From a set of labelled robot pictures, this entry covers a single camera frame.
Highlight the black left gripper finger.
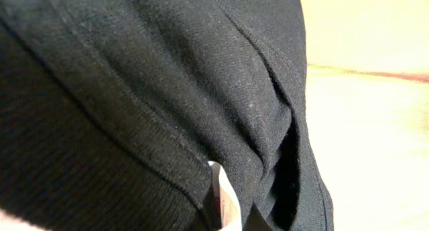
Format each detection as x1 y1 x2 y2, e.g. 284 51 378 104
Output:
243 203 273 231

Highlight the black t-shirt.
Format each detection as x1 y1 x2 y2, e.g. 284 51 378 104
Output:
1 0 334 230

